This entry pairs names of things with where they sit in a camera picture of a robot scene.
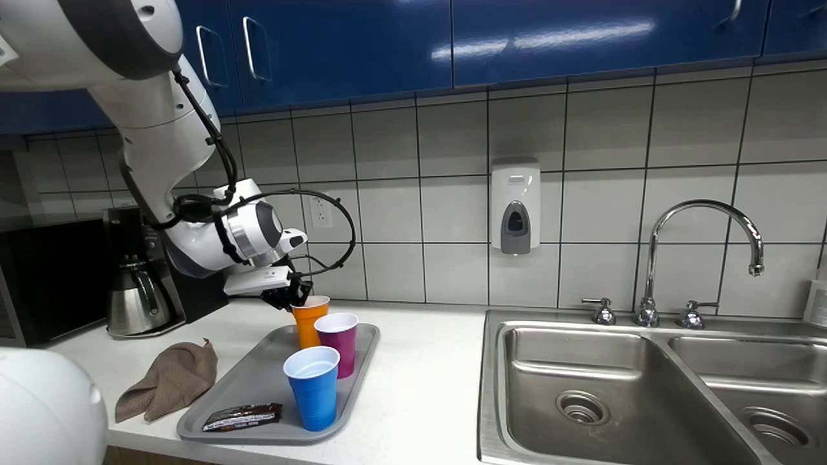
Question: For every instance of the stainless steel double sink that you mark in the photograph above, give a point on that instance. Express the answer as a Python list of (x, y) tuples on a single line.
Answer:
[(534, 388)]

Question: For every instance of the clear soap bottle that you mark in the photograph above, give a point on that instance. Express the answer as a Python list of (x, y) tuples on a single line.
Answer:
[(818, 300)]

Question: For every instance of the grey plastic tray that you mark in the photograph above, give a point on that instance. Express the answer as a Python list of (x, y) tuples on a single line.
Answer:
[(248, 384)]

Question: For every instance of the orange plastic cup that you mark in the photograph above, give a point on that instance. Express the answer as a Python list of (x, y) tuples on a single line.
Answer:
[(306, 326)]

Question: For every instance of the magenta plastic cup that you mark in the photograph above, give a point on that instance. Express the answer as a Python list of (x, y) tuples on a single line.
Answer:
[(341, 344)]

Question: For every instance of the steel sink drain strainer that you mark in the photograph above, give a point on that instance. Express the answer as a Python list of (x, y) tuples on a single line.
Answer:
[(777, 426), (583, 407)]

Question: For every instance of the black microwave oven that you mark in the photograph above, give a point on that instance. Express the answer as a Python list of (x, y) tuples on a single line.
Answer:
[(48, 286)]

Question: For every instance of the black handheld object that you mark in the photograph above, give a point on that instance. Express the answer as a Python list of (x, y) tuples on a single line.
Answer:
[(243, 416)]

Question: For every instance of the wooden base cabinet front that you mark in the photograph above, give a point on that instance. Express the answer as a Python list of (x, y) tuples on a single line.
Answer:
[(137, 459)]

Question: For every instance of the black steel coffee maker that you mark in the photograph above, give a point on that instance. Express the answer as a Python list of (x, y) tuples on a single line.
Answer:
[(129, 237)]

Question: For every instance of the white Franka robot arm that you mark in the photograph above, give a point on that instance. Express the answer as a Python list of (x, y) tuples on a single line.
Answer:
[(145, 131)]

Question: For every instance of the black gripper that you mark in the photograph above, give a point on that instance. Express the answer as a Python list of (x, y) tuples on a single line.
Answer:
[(286, 295)]

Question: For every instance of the chrome gooseneck faucet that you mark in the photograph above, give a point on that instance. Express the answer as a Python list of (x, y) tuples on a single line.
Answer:
[(651, 266)]

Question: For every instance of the blue plastic cup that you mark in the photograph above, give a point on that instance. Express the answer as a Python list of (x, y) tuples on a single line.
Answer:
[(313, 397)]

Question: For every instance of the white wall soap dispenser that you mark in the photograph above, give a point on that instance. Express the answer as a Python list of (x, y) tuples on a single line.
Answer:
[(516, 202)]

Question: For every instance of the brown cloth towel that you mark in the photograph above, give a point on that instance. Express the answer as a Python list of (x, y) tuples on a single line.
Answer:
[(172, 379)]

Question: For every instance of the steel coffee carafe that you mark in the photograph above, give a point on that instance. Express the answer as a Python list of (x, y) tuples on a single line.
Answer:
[(132, 300)]

